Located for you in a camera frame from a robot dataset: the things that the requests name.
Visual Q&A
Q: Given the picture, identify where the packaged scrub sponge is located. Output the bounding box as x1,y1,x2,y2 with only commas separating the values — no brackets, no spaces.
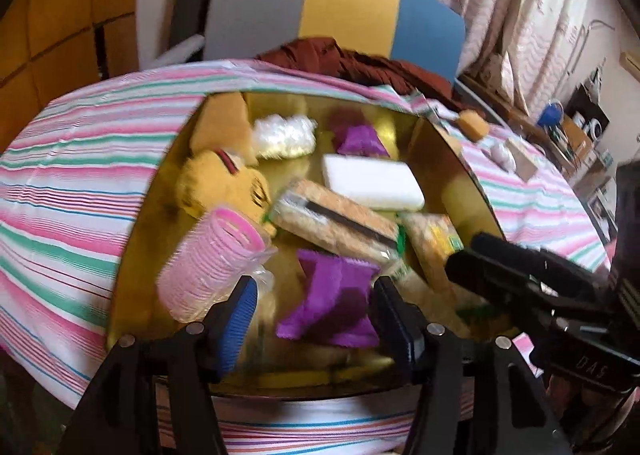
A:
270,178,408,266

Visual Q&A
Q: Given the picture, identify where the round gold tin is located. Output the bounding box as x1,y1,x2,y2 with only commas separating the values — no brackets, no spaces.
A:
107,91,506,401

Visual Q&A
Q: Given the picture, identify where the black box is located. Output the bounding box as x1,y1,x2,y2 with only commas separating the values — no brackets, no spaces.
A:
567,85,611,136

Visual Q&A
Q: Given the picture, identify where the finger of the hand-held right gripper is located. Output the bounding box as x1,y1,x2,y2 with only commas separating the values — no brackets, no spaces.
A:
444,249,617,325
471,233,610,288

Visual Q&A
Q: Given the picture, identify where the white sponge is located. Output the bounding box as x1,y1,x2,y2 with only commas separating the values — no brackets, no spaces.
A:
321,154,426,210

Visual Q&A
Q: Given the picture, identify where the wooden side table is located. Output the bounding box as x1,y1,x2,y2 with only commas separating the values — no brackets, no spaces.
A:
457,72,576,170

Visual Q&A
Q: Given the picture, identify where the yellow plush toy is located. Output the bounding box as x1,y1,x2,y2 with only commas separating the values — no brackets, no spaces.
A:
179,147,278,236

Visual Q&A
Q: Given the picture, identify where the clear white packet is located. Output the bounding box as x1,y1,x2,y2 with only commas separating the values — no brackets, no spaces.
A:
251,114,318,160

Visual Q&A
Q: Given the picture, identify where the purple cloth piece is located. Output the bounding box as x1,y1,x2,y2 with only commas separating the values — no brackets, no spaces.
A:
276,249,382,348

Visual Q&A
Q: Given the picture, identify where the pink hair roller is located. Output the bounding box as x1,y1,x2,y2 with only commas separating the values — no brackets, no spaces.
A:
156,205,276,323

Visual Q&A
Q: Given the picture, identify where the clear plastic packet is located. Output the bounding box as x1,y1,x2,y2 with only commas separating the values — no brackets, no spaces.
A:
489,142,516,172

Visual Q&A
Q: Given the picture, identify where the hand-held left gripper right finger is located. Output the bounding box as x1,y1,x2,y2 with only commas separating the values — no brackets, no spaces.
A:
371,276,573,455

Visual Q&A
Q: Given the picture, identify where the light wooden cabinet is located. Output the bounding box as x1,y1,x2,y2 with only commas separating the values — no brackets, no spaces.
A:
560,115,597,162

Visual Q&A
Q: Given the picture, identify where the wooden wardrobe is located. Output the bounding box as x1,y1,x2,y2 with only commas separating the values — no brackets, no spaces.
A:
0,0,143,150

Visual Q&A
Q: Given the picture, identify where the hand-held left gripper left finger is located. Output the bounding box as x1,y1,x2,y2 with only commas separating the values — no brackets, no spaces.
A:
60,274,260,455

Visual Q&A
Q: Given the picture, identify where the beige box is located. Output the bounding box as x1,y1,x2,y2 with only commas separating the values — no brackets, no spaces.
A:
504,136,541,180

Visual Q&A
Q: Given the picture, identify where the yellow packaged sponge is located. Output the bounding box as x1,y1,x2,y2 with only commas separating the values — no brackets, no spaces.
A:
400,212,466,293

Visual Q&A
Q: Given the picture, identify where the dark red cloth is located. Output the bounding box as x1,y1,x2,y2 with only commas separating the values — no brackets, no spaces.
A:
257,36,483,113

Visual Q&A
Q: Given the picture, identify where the grey yellow blue chair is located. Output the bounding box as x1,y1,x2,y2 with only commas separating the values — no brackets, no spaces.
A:
150,0,468,86

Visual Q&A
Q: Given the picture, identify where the blue round container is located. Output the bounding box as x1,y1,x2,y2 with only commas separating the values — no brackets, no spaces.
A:
537,99,566,128

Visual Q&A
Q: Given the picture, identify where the purple packet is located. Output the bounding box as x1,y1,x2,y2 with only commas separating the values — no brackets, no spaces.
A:
332,122,391,158

